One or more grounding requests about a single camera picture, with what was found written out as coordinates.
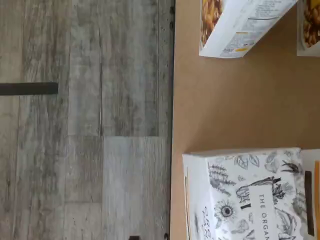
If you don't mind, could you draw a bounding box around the brown wooden shelf board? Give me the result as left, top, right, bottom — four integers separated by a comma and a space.
169, 0, 320, 240

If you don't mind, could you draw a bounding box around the purely elizabeth granola box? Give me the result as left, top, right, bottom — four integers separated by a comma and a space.
296, 0, 320, 58
198, 0, 300, 60

